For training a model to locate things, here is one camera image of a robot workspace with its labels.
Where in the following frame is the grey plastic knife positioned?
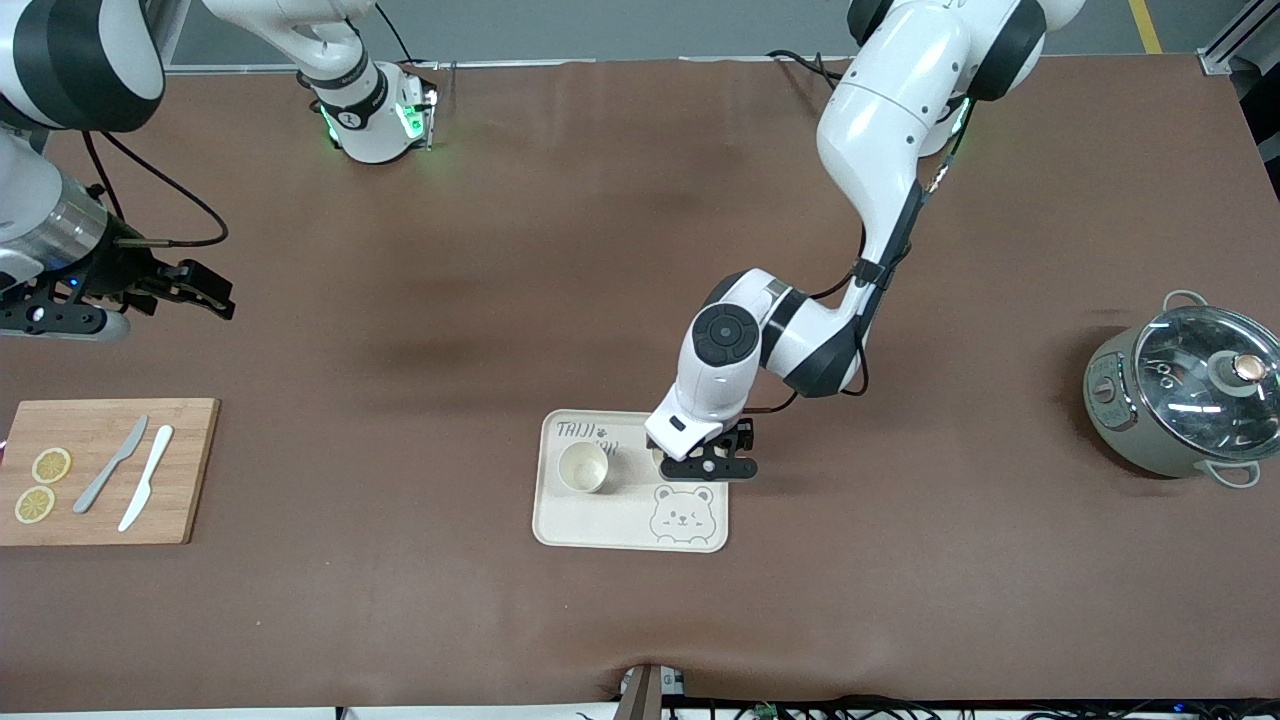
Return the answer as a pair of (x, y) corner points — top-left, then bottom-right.
(72, 415), (150, 515)

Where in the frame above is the brown table cover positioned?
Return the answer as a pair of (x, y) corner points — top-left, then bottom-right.
(0, 55), (1280, 713)

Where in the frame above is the white plastic knife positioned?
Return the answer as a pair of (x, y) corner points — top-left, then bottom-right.
(117, 424), (175, 533)

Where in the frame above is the aluminium frame profile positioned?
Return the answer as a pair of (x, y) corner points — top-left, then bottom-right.
(1200, 0), (1280, 76)

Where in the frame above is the cream bear print tray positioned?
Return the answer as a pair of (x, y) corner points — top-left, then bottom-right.
(532, 409), (730, 554)

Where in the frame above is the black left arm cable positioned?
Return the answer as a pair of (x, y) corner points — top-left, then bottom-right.
(745, 95), (976, 413)

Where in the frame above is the black base cable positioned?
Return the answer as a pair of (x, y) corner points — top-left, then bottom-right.
(765, 48), (851, 93)

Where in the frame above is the bamboo cutting board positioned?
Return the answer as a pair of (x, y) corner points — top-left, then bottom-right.
(0, 398), (221, 547)

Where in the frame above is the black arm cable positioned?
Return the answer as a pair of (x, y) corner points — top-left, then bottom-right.
(80, 128), (230, 249)
(745, 95), (976, 413)

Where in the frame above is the green cooking pot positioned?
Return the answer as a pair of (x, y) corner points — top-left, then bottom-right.
(1083, 290), (1280, 491)

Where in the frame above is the glass pot lid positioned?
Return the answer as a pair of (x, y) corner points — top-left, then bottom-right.
(1133, 305), (1280, 463)

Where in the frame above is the metal table clamp bracket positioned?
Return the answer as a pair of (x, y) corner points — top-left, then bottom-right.
(618, 663), (691, 720)

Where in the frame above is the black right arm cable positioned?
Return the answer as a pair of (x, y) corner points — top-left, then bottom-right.
(80, 128), (230, 249)

